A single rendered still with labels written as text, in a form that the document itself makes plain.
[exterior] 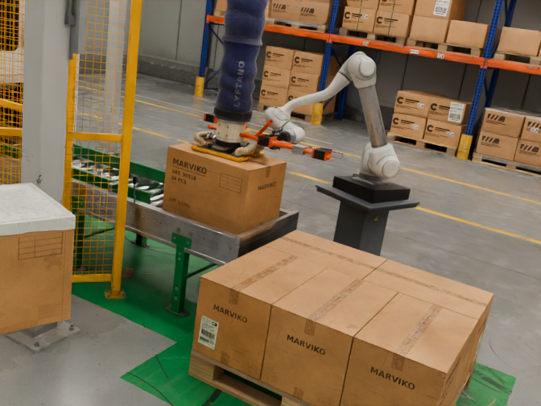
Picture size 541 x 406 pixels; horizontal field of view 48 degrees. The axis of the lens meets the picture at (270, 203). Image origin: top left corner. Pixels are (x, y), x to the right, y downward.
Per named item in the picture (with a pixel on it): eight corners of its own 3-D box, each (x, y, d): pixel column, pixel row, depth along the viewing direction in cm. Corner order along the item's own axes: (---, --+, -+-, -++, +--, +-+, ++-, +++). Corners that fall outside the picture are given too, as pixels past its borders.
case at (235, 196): (162, 209, 375) (167, 145, 364) (202, 198, 408) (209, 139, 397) (240, 238, 346) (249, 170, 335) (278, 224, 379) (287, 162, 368)
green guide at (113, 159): (31, 141, 484) (32, 130, 481) (43, 140, 493) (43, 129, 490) (193, 193, 413) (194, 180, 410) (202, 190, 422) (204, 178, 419)
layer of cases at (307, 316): (192, 349, 303) (200, 275, 291) (287, 287, 387) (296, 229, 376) (424, 457, 250) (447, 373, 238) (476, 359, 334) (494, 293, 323)
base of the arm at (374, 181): (361, 176, 415) (361, 168, 414) (388, 184, 401) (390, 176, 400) (345, 178, 401) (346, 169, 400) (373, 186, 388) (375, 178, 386)
